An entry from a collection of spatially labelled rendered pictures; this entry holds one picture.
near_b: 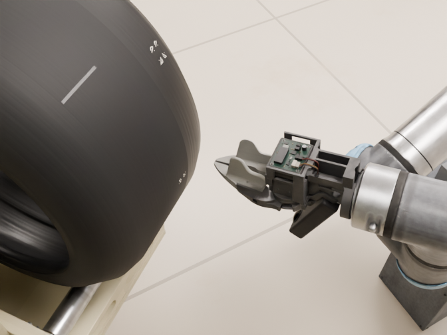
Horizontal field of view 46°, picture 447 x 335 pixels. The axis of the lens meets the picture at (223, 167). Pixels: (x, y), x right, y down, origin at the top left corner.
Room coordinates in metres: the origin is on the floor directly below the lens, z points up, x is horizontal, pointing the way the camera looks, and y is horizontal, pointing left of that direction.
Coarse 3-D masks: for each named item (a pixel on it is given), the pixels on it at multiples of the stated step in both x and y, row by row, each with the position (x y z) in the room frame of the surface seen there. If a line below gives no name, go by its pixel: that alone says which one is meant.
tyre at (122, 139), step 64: (0, 0) 0.56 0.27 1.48; (64, 0) 0.59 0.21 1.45; (128, 0) 0.67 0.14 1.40; (0, 64) 0.47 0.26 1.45; (64, 64) 0.50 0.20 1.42; (128, 64) 0.55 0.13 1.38; (0, 128) 0.41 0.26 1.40; (64, 128) 0.43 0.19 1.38; (128, 128) 0.47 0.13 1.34; (192, 128) 0.56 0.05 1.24; (0, 192) 0.65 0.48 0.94; (64, 192) 0.38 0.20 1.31; (128, 192) 0.41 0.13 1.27; (0, 256) 0.47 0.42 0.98; (64, 256) 0.51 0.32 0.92; (128, 256) 0.39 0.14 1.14
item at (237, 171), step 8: (232, 160) 0.46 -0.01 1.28; (240, 160) 0.45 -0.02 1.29; (216, 168) 0.48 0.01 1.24; (224, 168) 0.48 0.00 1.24; (232, 168) 0.46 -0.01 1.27; (240, 168) 0.45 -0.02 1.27; (248, 168) 0.45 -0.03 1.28; (224, 176) 0.46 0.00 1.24; (232, 176) 0.46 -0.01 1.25; (240, 176) 0.45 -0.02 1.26; (248, 176) 0.45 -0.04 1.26; (256, 176) 0.44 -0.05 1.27; (264, 176) 0.44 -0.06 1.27; (232, 184) 0.45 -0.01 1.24; (248, 184) 0.44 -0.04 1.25; (256, 184) 0.44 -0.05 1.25; (264, 184) 0.44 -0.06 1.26
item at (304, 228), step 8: (320, 200) 0.41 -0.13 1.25; (312, 208) 0.41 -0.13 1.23; (320, 208) 0.40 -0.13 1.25; (328, 208) 0.40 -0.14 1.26; (336, 208) 0.40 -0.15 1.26; (296, 216) 0.43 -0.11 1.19; (304, 216) 0.41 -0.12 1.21; (312, 216) 0.40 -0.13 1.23; (320, 216) 0.40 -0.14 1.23; (328, 216) 0.39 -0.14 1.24; (296, 224) 0.41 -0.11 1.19; (304, 224) 0.41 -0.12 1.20; (312, 224) 0.40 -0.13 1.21; (320, 224) 0.40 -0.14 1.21; (296, 232) 0.41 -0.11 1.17; (304, 232) 0.41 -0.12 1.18
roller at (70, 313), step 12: (72, 288) 0.44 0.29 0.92; (84, 288) 0.44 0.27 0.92; (96, 288) 0.45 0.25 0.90; (72, 300) 0.41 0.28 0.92; (84, 300) 0.42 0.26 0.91; (60, 312) 0.39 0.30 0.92; (72, 312) 0.39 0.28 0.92; (48, 324) 0.37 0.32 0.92; (60, 324) 0.37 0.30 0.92; (72, 324) 0.37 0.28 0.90
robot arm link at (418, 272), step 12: (384, 240) 0.40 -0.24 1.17; (396, 252) 0.38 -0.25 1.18; (408, 252) 0.35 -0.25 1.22; (408, 264) 0.35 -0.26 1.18; (420, 264) 0.34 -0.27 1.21; (408, 276) 0.35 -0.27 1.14; (420, 276) 0.34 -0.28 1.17; (432, 276) 0.33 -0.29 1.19; (444, 276) 0.33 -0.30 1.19; (432, 288) 0.34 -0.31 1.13
